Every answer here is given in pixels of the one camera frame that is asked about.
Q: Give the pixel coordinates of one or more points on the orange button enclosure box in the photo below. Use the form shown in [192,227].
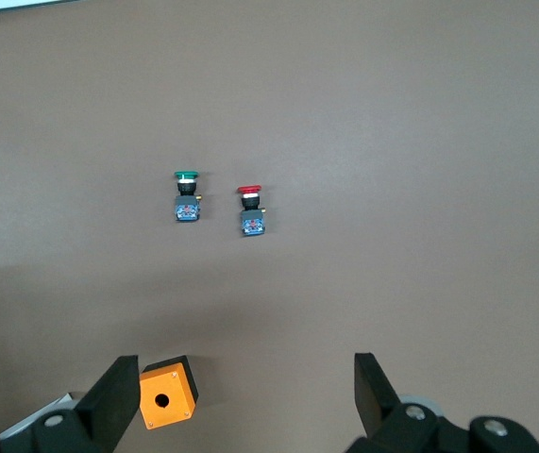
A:
[167,401]

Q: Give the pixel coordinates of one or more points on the red mushroom push button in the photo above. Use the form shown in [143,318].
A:
[252,212]

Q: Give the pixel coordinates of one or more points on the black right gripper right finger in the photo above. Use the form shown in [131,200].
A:
[377,396]

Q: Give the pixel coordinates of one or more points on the green mushroom push button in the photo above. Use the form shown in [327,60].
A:
[187,198]

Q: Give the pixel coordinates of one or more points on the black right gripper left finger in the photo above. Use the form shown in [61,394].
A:
[108,401]

